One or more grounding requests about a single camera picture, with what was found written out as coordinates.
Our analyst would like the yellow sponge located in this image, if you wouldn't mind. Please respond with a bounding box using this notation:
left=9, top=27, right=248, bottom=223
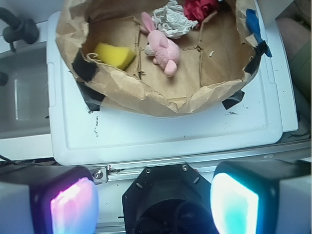
left=94, top=43, right=136, bottom=70

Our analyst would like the brown paper bag bin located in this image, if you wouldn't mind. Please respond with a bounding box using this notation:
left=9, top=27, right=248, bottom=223
left=56, top=0, right=263, bottom=117

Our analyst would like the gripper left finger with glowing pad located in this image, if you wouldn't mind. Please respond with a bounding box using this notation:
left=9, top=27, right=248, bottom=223
left=0, top=166, right=99, bottom=234

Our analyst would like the blue tape piece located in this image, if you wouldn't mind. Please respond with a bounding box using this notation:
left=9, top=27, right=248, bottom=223
left=246, top=8, right=272, bottom=58

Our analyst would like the crumpled white paper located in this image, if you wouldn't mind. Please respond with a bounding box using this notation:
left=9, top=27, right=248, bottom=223
left=152, top=0, right=198, bottom=39

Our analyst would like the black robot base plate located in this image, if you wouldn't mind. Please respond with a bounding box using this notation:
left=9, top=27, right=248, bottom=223
left=122, top=163, right=218, bottom=234

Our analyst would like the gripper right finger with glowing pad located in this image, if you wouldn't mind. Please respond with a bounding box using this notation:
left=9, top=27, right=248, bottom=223
left=210, top=159, right=312, bottom=234

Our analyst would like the pink plush bunny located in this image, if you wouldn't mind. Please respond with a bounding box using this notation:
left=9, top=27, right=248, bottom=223
left=141, top=12, right=180, bottom=78

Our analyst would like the crumpled red paper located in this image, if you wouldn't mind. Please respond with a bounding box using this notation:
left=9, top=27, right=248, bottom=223
left=183, top=0, right=219, bottom=23

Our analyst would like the aluminium rail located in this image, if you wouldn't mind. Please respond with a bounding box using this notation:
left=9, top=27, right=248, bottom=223
left=87, top=140, right=312, bottom=186

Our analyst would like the clear plastic tub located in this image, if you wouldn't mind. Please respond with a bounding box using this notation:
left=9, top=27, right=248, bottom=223
left=0, top=42, right=50, bottom=139

